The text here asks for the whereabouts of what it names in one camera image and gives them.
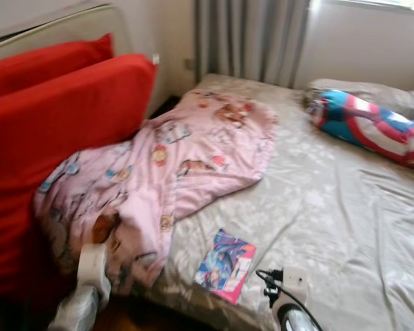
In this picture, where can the red white blue bolster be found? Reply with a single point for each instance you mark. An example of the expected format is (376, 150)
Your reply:
(366, 127)

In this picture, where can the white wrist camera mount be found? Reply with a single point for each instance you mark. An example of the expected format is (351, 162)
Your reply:
(95, 265)
(295, 286)

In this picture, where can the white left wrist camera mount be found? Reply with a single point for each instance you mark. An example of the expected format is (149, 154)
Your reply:
(95, 265)

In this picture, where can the bright window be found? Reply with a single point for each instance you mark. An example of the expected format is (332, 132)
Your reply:
(379, 5)

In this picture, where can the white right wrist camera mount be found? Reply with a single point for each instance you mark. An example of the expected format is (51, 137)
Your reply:
(295, 286)

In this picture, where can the grey curtain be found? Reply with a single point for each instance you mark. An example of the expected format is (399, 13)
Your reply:
(252, 41)

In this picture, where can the wall socket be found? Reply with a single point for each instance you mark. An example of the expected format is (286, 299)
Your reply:
(188, 63)

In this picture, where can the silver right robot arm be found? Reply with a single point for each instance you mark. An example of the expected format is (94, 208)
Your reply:
(297, 321)

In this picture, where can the colourful anime comic book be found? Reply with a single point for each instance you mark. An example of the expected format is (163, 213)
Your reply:
(224, 267)

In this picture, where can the crumpled grey floral pillow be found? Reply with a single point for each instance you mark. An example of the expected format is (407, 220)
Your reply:
(386, 93)

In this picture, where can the bed with grey floral sheet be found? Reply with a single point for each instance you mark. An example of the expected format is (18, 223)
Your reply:
(324, 207)

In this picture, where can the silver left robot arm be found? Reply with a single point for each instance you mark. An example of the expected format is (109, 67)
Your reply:
(76, 310)

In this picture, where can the pink cartoon print blanket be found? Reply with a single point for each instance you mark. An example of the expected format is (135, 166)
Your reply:
(179, 152)

